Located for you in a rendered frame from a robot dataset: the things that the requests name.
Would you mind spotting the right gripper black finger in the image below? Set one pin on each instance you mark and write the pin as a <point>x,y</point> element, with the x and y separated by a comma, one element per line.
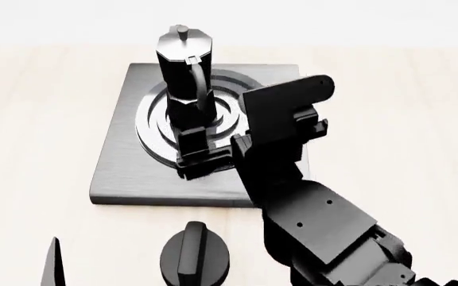
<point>193,143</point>
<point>316,125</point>

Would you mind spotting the dark grey square stove plate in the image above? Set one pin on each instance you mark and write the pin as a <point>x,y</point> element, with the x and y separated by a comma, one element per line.
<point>121,167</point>

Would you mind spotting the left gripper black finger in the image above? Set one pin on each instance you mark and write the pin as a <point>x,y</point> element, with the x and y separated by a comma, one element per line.
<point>54,265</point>

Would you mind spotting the black moka pot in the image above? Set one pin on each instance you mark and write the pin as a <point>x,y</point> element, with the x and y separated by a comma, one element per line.
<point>181,74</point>

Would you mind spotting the black round stove knob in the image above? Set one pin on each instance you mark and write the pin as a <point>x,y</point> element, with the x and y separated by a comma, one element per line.
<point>195,256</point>

